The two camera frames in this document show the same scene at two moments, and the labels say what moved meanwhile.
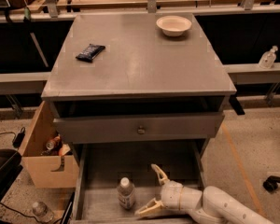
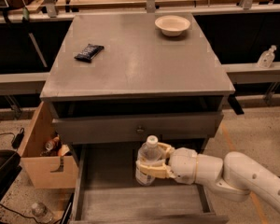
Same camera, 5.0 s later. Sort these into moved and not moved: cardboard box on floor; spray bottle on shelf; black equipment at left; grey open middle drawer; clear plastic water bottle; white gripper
Moved: clear plastic water bottle; white gripper
Not moved: spray bottle on shelf; cardboard box on floor; black equipment at left; grey open middle drawer
